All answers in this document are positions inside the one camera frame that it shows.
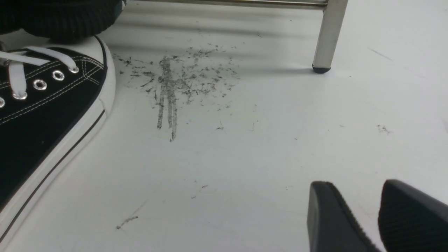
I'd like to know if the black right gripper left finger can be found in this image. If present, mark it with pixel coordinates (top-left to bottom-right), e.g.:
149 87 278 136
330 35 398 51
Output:
307 181 380 252

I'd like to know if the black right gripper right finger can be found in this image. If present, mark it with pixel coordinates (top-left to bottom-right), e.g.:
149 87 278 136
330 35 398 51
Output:
378 179 448 252

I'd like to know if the stainless steel shoe rack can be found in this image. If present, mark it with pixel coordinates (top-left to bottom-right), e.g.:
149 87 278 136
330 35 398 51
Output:
129 0 349 74

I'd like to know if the black white lace-up sneaker right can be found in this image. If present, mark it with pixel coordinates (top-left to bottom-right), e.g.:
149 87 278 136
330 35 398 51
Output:
0 36 116 250

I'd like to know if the black knit shoe right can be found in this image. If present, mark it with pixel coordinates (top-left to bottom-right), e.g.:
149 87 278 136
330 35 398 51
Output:
0 0 128 42

